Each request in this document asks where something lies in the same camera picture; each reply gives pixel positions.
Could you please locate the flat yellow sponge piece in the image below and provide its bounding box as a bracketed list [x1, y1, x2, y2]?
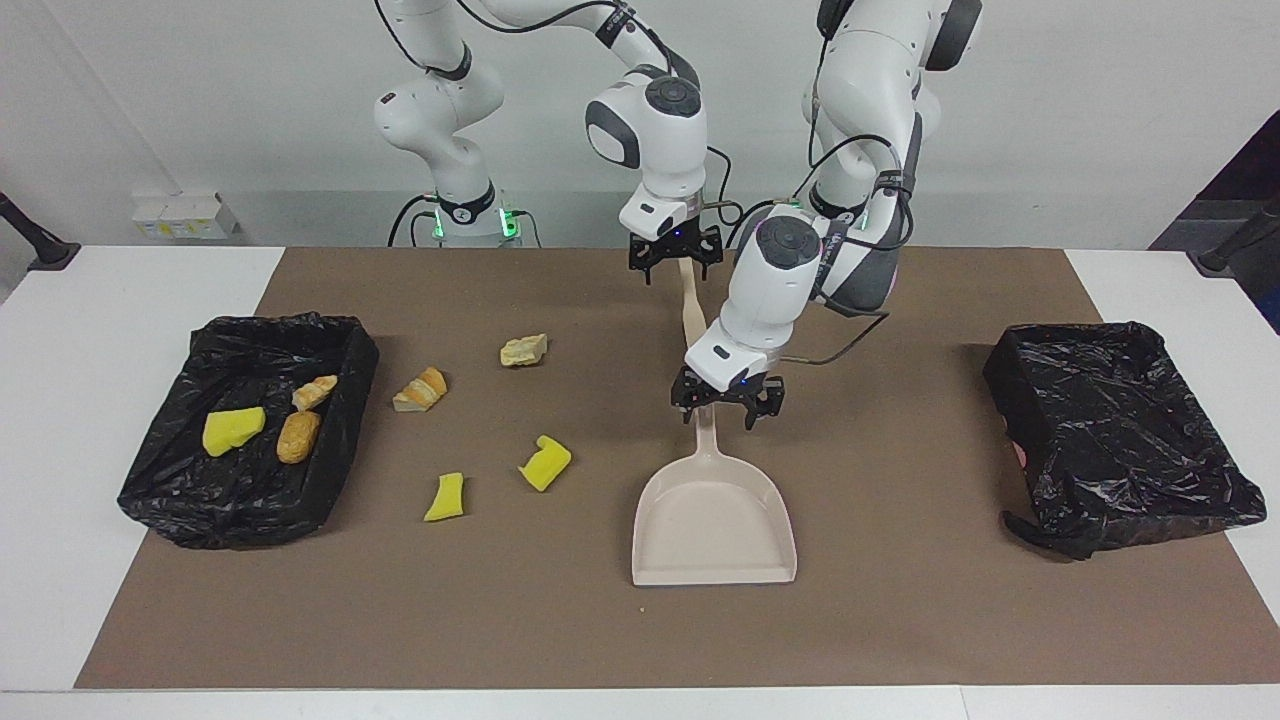
[423, 472, 466, 523]

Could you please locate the beige plastic dustpan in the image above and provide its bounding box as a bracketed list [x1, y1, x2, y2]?
[631, 400, 798, 588]

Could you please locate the brown bread roll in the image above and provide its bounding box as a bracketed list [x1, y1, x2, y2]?
[276, 410, 322, 465]

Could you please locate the curved yellow sponge piece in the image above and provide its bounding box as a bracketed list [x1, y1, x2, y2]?
[518, 434, 573, 493]

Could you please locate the white power box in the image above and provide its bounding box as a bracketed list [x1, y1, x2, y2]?
[131, 193, 239, 240]

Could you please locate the bin with black bag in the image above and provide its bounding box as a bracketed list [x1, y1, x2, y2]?
[982, 320, 1267, 561]
[117, 312, 380, 550]

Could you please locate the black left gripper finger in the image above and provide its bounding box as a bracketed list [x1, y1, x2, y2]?
[743, 375, 787, 432]
[670, 366, 707, 423]

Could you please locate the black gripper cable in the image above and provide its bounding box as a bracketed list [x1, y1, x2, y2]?
[375, 0, 746, 229]
[775, 40, 916, 366]

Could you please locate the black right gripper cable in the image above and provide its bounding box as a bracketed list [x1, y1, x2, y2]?
[375, 0, 746, 229]

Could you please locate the yellow and green sponge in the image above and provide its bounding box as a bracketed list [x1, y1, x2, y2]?
[202, 405, 267, 458]

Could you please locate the black stand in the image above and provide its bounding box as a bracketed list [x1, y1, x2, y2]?
[0, 192, 81, 272]
[1187, 195, 1280, 276]

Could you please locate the brown table mat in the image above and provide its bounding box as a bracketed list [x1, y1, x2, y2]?
[75, 247, 1280, 689]

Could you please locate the dark partition panel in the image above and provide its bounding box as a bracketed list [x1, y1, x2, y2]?
[1150, 110, 1280, 334]

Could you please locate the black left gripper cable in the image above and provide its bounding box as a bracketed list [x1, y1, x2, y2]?
[775, 40, 916, 366]

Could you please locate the black base cable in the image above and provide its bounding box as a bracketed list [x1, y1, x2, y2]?
[388, 195, 543, 249]
[725, 198, 801, 249]

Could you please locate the beige brush with black bristles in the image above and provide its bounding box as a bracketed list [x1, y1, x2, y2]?
[678, 255, 709, 346]

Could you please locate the orange striped croissant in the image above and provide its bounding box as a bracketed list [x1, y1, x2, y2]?
[392, 367, 448, 413]

